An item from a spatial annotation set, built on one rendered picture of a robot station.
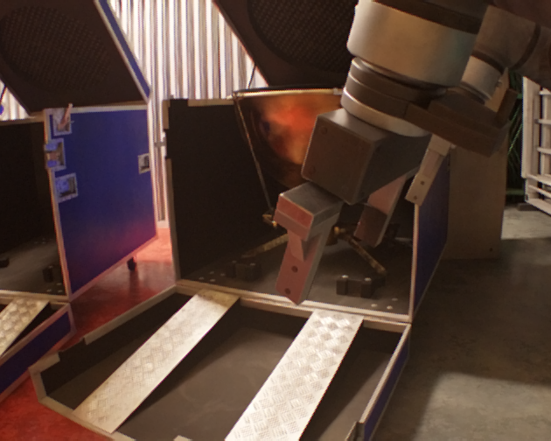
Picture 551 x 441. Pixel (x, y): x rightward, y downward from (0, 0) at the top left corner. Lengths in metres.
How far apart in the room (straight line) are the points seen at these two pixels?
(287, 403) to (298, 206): 1.10
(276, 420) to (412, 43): 1.15
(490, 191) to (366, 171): 2.54
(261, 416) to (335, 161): 1.09
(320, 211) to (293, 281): 0.08
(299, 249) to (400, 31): 0.17
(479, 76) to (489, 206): 2.17
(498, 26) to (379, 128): 0.44
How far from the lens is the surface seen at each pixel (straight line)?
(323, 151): 0.33
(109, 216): 2.30
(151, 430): 1.43
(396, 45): 0.32
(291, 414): 1.35
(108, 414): 1.51
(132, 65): 2.60
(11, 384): 1.78
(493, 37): 0.74
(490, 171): 2.83
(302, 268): 0.36
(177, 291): 2.07
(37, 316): 2.00
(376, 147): 0.31
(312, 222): 0.31
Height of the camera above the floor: 0.89
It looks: 14 degrees down
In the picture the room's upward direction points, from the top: 2 degrees counter-clockwise
